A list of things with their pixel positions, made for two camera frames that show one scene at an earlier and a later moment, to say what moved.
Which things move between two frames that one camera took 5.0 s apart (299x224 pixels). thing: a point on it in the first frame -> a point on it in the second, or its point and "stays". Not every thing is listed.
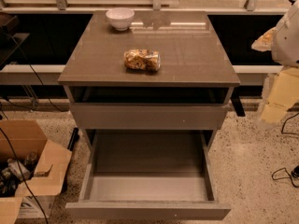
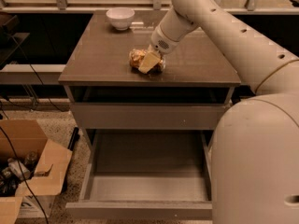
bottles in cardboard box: (11, 175) stays
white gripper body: (287, 44) -> (160, 43)
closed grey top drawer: (149, 116) stays
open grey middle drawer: (142, 175) stays
